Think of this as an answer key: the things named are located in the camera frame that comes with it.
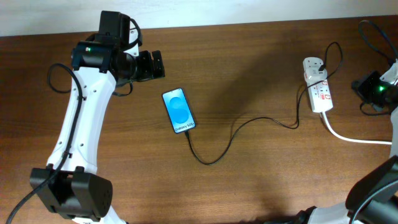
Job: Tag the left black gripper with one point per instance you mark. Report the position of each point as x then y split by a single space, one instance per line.
150 71

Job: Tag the blue Galaxy smartphone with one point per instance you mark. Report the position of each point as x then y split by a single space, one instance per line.
180 115

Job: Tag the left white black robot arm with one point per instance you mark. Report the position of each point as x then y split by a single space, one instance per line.
69 184

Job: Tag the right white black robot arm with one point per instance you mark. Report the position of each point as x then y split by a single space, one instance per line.
348 162

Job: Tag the white USB charger adapter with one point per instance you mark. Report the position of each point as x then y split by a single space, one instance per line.
313 75

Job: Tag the white power strip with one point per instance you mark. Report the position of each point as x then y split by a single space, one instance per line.
319 92

